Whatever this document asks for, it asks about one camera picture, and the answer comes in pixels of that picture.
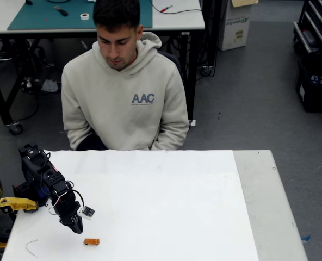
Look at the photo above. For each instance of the white cardboard box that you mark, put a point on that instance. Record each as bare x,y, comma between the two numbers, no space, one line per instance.
234,35

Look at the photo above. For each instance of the green cutting mat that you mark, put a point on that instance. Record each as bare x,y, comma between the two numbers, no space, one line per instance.
41,19

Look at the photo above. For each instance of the white tape roll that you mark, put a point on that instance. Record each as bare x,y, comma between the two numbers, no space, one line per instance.
84,16

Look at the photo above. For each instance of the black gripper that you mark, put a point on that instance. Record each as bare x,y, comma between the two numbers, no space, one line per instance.
72,218

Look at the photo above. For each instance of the white paper sheet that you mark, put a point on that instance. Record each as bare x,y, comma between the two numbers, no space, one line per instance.
150,204

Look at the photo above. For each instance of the blue tape scrap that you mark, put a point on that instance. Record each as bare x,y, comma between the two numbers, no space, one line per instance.
305,238

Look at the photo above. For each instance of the black drawer tool cabinet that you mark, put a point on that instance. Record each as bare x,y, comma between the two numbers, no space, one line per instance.
313,24

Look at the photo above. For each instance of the black office chair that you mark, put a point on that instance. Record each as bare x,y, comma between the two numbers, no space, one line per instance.
174,61

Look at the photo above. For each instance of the black hand tool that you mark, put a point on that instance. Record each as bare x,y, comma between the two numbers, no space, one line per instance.
61,11

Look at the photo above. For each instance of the man in beige hoodie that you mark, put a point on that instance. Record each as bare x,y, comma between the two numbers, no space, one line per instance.
123,108

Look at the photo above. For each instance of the grey workbench with black legs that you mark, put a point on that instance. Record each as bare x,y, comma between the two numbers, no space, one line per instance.
177,20

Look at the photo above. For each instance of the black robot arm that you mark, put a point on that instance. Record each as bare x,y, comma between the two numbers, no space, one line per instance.
33,166

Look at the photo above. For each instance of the beige manila folder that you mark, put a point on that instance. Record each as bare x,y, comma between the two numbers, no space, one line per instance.
244,2

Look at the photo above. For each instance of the black storage bin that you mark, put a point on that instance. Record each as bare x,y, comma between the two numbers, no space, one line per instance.
316,98

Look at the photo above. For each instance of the white crumpled rag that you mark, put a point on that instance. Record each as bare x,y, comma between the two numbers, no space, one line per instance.
49,85

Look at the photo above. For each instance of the grey caster wheel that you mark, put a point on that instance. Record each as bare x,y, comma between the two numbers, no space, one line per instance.
15,128

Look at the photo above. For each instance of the white wrist camera board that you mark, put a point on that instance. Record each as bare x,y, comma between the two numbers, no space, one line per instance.
86,212

